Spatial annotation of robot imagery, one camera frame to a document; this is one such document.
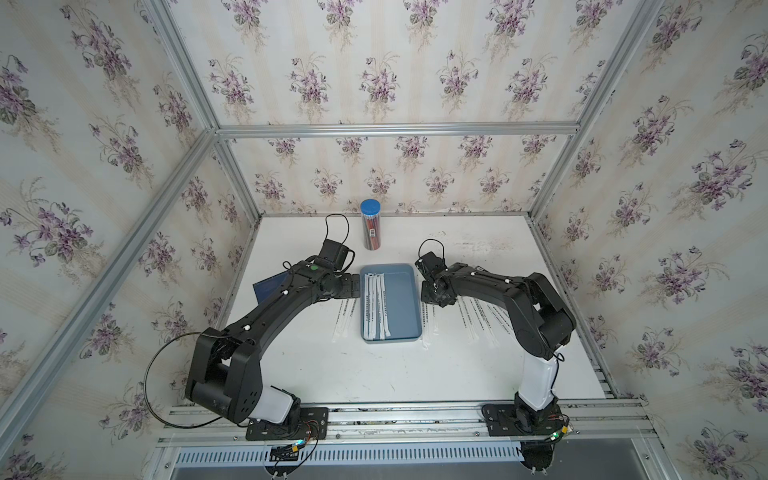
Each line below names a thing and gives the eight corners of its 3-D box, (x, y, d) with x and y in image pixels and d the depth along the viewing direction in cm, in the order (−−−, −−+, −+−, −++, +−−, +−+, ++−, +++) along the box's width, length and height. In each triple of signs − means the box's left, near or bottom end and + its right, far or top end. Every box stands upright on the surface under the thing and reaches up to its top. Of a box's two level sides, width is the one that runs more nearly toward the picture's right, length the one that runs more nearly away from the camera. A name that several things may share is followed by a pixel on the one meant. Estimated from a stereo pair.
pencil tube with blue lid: (363, 251, 111) (359, 212, 95) (364, 238, 116) (361, 198, 100) (380, 251, 111) (379, 212, 95) (380, 238, 116) (380, 198, 100)
